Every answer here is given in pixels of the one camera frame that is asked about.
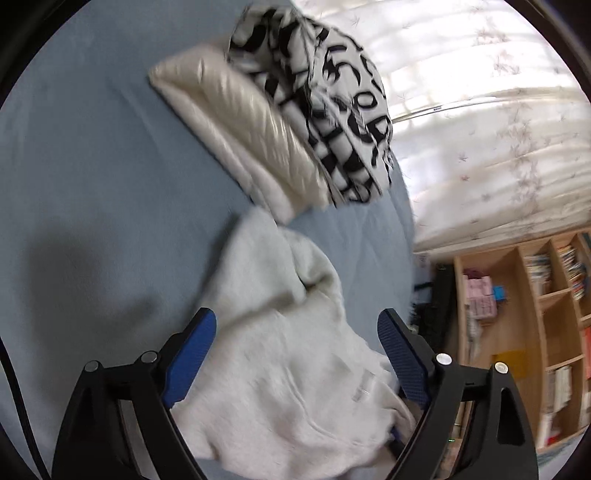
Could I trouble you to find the rows of shelf books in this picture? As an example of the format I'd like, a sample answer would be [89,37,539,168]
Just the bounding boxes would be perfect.
[524,233,591,448]

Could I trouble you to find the black bag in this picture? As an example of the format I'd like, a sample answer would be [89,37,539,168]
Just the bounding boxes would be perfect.
[411,263,458,361]

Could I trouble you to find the cream shiny padded jacket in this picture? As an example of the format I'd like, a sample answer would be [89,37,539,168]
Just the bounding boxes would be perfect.
[148,44,331,222]

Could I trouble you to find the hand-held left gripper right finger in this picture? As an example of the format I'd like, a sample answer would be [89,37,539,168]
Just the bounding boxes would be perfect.
[377,308,540,480]

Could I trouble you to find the wooden bookshelf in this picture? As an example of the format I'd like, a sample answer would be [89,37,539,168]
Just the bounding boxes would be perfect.
[452,231,591,455]

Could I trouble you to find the white floral curtain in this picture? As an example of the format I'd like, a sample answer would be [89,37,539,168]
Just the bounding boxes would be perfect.
[291,0,591,252]

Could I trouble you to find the yellow flat item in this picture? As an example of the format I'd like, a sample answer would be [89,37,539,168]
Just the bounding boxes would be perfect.
[492,348,528,379]

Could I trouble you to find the black cable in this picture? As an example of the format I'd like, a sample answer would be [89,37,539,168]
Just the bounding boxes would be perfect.
[0,342,49,480]

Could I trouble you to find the black and white printed garment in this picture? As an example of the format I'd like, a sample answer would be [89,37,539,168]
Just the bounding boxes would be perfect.
[226,4,395,208]

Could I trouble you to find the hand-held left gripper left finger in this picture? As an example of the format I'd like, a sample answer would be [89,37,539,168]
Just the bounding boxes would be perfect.
[52,307,218,480]

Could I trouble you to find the pink box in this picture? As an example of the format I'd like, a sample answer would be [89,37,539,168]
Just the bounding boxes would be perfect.
[464,274,497,319]

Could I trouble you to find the light grey zip hoodie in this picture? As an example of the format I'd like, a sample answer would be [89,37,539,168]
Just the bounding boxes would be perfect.
[173,208,419,480]

